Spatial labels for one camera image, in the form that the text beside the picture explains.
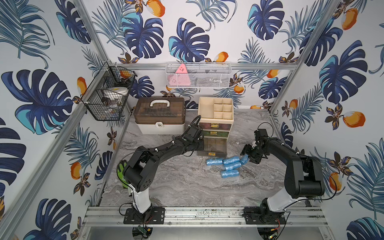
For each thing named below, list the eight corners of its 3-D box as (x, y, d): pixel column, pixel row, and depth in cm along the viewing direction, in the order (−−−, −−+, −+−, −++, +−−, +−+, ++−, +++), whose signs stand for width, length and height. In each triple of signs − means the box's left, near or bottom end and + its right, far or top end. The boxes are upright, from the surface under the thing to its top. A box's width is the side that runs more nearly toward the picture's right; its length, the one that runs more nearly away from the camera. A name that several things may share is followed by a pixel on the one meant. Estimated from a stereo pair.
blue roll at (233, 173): (221, 178, 88) (222, 176, 86) (220, 171, 91) (221, 169, 89) (238, 178, 88) (240, 176, 86) (237, 171, 91) (238, 169, 89)
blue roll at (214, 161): (206, 165, 93) (206, 163, 91) (206, 160, 96) (206, 157, 93) (222, 165, 93) (223, 163, 91) (221, 160, 96) (222, 157, 93)
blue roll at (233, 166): (226, 170, 91) (227, 168, 89) (224, 166, 93) (225, 164, 90) (240, 167, 93) (242, 165, 90) (238, 163, 94) (240, 161, 92)
